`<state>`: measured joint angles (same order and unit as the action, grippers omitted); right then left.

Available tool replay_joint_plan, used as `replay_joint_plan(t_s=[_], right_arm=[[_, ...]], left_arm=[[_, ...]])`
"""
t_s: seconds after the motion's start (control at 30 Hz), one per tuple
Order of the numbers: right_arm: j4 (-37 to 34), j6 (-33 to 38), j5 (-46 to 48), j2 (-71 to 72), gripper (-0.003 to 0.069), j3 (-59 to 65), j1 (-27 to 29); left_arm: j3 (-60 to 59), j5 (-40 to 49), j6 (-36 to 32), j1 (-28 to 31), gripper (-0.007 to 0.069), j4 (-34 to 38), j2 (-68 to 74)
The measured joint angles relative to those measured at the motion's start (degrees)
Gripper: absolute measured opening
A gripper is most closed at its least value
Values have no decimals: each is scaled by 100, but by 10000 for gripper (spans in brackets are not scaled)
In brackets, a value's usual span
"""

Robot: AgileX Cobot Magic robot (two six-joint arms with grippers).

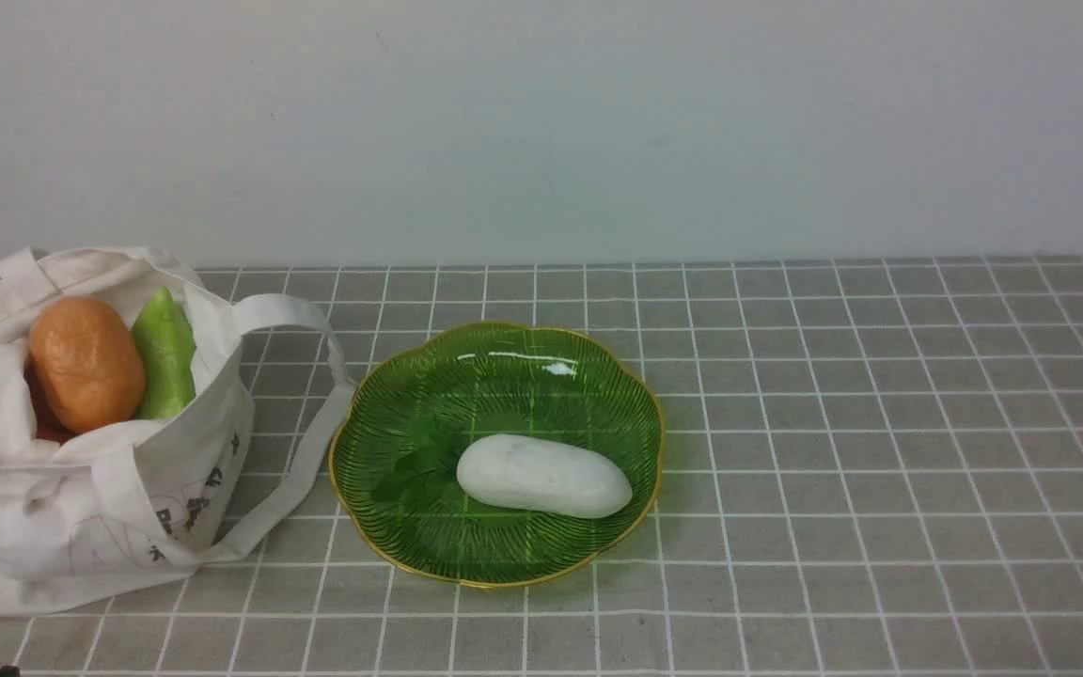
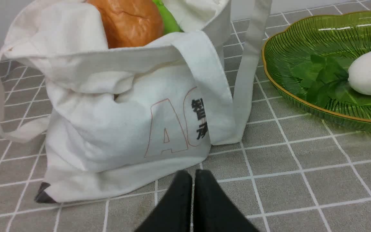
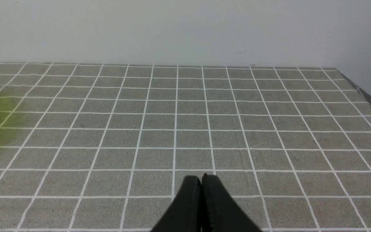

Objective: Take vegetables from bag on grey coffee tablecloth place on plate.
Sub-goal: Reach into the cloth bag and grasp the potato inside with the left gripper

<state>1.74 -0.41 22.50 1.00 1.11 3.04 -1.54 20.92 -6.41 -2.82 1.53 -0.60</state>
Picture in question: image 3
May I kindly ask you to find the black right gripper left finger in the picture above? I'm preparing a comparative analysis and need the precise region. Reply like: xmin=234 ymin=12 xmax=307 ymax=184
xmin=151 ymin=175 xmax=201 ymax=232

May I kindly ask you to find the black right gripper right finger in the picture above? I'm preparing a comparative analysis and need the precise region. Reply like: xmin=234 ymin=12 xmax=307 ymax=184
xmin=202 ymin=174 xmax=262 ymax=232

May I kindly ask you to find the grey checked tablecloth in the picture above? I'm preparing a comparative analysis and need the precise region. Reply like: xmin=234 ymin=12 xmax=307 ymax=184
xmin=0 ymin=62 xmax=371 ymax=232

